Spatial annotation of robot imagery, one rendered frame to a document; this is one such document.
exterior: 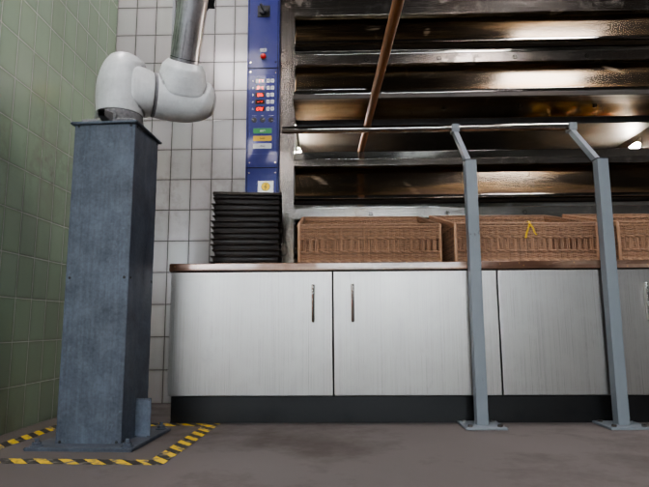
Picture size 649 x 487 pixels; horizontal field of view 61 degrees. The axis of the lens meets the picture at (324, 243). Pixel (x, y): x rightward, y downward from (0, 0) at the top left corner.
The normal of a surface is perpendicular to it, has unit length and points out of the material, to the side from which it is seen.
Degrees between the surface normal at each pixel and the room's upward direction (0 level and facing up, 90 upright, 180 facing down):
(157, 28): 90
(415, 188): 70
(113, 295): 90
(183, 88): 118
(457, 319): 90
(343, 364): 90
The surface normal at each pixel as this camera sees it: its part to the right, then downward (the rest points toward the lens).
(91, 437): -0.07, -0.15
